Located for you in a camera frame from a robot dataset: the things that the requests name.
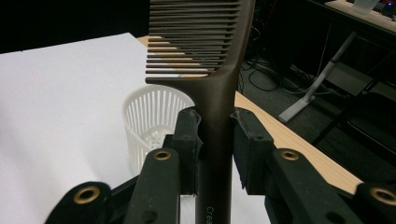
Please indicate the white desk leg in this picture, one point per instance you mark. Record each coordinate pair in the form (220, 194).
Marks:
(323, 74)

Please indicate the grey flat panel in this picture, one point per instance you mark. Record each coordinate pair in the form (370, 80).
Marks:
(345, 77)

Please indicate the wooden-top desk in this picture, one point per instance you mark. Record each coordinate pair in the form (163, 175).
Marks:
(367, 18)

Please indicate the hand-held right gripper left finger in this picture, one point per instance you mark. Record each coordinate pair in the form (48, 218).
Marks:
(188, 140)

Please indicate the black metal stand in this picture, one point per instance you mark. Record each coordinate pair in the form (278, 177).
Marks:
(330, 127)

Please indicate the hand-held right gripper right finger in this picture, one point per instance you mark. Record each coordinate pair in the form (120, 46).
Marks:
(250, 149)

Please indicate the brown plastic comb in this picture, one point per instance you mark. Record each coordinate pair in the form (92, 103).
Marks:
(218, 124)

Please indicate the translucent plastic container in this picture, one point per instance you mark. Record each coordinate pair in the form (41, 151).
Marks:
(365, 6)

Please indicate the white slotted plastic basket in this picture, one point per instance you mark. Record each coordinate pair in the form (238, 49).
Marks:
(134, 140)

